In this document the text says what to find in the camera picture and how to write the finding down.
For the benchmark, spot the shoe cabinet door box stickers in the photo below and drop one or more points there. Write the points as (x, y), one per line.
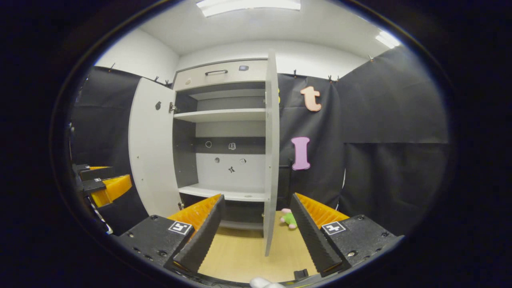
(272, 160)

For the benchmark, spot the shoe cabinet door checkered sticker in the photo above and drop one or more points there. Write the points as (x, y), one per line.
(152, 160)

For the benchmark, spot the black backdrop cloth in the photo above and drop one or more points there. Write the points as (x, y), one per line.
(380, 120)

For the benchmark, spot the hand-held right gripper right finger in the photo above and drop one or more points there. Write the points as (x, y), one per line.
(314, 240)

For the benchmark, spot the large ceiling light panel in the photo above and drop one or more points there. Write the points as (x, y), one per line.
(248, 6)

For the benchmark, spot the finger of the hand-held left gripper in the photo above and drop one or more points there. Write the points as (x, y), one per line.
(96, 174)
(94, 186)

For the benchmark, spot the small ceiling light panel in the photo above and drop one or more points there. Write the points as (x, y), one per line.
(387, 40)

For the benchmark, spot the beige double-door shoe cabinet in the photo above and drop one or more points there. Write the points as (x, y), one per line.
(224, 116)

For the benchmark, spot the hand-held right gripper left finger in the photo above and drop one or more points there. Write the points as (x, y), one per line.
(204, 240)

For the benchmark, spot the metal door hinge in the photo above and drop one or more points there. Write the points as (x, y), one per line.
(172, 107)

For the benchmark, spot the pink green plush toy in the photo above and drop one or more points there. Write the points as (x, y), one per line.
(288, 218)

